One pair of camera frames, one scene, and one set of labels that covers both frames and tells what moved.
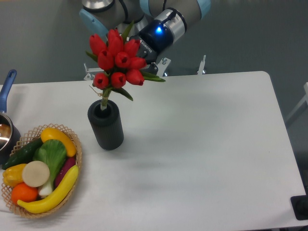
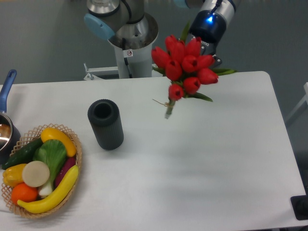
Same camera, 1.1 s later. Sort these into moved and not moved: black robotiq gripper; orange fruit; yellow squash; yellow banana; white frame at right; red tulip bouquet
Moved: red tulip bouquet; black robotiq gripper
Not moved: white frame at right; yellow banana; orange fruit; yellow squash
